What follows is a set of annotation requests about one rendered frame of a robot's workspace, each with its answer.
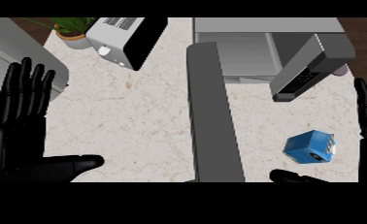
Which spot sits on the blue milk carton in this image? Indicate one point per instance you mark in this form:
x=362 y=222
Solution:
x=306 y=147

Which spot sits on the dark grey microwave door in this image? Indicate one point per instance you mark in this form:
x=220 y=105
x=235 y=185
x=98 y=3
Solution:
x=212 y=111

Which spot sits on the silver and black toaster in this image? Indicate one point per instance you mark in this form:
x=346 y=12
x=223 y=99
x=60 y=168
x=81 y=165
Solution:
x=119 y=40

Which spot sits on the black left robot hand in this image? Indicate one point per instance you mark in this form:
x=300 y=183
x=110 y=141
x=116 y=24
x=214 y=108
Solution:
x=22 y=137

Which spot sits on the pale purple round thing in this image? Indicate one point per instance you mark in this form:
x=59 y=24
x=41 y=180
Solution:
x=341 y=70

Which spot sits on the grey microwave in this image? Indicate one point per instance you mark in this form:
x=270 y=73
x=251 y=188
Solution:
x=239 y=56

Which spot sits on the potted green plant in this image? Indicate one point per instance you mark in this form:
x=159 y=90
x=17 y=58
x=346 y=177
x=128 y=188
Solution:
x=75 y=37

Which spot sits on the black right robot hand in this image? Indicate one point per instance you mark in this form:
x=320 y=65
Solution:
x=363 y=111

